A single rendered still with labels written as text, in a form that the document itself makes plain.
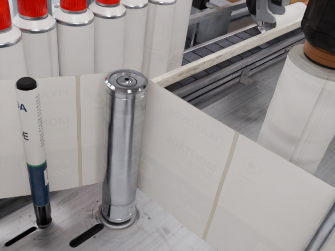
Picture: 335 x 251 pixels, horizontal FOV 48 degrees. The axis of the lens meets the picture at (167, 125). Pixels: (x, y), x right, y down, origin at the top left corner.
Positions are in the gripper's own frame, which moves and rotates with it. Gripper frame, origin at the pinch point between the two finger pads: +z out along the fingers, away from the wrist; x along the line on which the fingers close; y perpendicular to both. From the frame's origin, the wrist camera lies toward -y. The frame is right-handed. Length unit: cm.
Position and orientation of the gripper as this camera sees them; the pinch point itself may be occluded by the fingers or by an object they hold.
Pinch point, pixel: (258, 20)
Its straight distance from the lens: 92.1
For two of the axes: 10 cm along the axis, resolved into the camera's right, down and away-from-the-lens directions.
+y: 7.1, 5.1, -4.9
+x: 7.0, -6.2, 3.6
